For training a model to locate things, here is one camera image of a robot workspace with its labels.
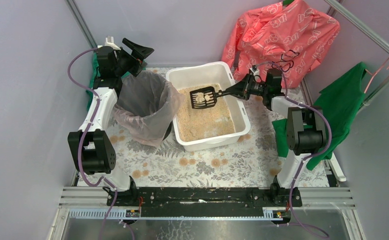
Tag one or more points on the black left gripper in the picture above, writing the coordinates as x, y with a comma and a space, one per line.
128, 58

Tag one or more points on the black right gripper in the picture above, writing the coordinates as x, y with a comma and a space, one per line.
245, 89

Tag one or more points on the black litter scoop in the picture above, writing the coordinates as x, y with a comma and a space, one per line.
203, 98

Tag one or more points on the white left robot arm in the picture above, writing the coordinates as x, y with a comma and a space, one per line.
92, 151

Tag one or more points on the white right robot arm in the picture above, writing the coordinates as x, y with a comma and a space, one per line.
306, 129

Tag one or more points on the white litter box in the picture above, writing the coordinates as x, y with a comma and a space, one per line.
218, 75

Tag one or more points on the beige cat litter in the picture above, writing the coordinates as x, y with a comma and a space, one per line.
197, 124

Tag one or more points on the black trash bin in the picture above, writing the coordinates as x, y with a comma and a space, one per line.
146, 102

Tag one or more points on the green shirt back left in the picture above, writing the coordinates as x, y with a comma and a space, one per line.
95, 74

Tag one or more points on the green shirt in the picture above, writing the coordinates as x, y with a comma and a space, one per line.
340, 101
95, 74

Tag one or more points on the pink plastic bin liner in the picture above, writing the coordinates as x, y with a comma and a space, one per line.
146, 106

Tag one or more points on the pink patterned garment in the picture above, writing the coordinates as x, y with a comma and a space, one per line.
293, 38

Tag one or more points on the floral table mat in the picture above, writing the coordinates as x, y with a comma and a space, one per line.
252, 161

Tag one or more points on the green shirt on right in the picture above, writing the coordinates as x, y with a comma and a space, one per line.
340, 101

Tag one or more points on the metal clothes rack bar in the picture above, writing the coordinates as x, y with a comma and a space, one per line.
371, 34

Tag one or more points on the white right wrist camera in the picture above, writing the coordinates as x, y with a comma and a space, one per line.
254, 71

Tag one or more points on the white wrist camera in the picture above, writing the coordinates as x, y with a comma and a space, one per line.
109, 42
254, 71

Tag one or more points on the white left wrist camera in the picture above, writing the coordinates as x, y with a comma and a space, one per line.
109, 42

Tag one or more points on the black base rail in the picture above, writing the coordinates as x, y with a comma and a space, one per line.
204, 202

